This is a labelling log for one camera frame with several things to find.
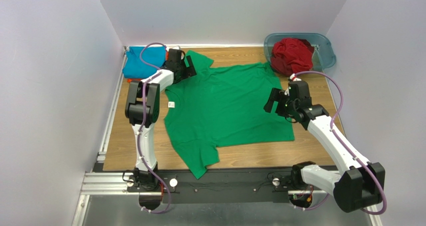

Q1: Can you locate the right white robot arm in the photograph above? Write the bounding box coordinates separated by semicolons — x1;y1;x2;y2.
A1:
263;79;386;212

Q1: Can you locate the green t shirt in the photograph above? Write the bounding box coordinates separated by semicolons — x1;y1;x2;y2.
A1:
164;50;295;179

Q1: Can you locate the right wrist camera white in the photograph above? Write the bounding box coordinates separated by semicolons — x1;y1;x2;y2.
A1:
288;74;300;82

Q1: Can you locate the blue folded t shirt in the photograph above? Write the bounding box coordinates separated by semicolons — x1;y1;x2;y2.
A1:
122;46;166;79

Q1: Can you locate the teal plastic basket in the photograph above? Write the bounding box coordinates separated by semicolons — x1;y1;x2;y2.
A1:
263;33;337;71

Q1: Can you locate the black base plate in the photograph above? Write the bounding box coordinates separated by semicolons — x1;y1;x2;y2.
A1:
121;167;320;204

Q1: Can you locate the red t shirt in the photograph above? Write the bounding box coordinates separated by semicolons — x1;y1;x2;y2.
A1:
270;38;315;76

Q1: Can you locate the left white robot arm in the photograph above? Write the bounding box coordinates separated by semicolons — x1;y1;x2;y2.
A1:
124;48;197;190

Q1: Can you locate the orange folded t shirt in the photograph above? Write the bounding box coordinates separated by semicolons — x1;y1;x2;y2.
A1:
127;50;173;84

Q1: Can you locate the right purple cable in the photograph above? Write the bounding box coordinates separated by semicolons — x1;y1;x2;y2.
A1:
292;70;388;215

